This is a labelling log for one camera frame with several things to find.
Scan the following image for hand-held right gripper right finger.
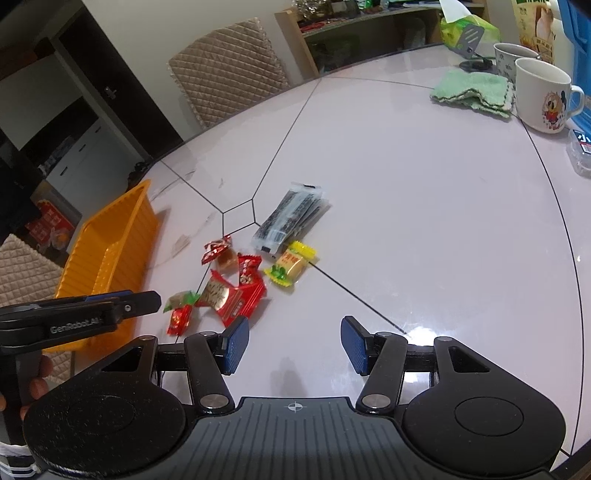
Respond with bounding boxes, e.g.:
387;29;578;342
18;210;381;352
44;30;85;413
341;316;523;414

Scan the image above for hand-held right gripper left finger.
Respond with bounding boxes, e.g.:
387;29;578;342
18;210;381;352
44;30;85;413
78;318;250;415

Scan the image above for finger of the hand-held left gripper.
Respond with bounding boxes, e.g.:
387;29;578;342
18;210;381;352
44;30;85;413
0;290;136;319
113;290;162;324

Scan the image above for green white candy packet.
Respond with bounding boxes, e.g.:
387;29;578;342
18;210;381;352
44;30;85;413
163;291;201;315

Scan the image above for small red candy packet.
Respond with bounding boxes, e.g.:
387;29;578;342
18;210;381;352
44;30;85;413
166;305;194;335
201;234;233;265

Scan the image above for large red snack packet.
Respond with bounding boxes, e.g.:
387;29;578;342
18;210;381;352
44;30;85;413
194;270;269;328

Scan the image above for orange plastic tray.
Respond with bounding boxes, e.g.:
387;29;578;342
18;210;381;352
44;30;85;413
44;179;161;355

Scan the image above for red brown candy packet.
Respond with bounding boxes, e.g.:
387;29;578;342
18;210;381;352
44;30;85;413
217;251;239;278

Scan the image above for yellow candy packet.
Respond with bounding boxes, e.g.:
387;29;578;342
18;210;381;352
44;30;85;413
263;241;318;288

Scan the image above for person's left hand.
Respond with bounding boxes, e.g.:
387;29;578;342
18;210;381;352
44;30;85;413
19;355;54;421

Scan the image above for beige quilted chair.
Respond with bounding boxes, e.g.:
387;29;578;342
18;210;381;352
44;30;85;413
0;233;75;384
167;17;291;131

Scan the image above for red cardboard box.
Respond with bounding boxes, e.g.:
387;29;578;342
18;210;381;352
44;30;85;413
25;198;80;251

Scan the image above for white drawer cabinet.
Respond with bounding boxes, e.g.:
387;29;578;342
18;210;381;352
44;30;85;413
44;124;122;186

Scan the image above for dark wooden door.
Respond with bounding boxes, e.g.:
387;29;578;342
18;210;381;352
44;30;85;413
81;0;185;155

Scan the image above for green cleaning cloth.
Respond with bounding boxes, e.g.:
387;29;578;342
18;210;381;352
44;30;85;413
430;71;515;120

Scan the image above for crumpled clear plastic wrapper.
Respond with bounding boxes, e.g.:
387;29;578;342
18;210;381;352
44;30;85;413
567;129;591;177

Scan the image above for wooden shelf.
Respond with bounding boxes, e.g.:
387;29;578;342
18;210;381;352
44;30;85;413
274;0;465;80

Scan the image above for white cartoon mug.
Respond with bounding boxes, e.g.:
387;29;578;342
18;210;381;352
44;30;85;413
514;58;585;134

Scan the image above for grey patterned mug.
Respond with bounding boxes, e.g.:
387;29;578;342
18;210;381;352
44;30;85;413
493;42;542;83

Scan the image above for grey phone stand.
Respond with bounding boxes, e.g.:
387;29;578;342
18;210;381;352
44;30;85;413
455;25;498;73

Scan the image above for green tissue pack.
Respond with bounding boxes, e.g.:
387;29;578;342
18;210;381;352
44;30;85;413
438;0;502;52

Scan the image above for assorted small bottles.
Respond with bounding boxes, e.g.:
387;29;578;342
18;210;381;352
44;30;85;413
295;0;384;21

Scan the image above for yellow green snack box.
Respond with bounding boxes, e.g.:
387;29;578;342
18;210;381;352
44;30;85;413
510;0;560;65

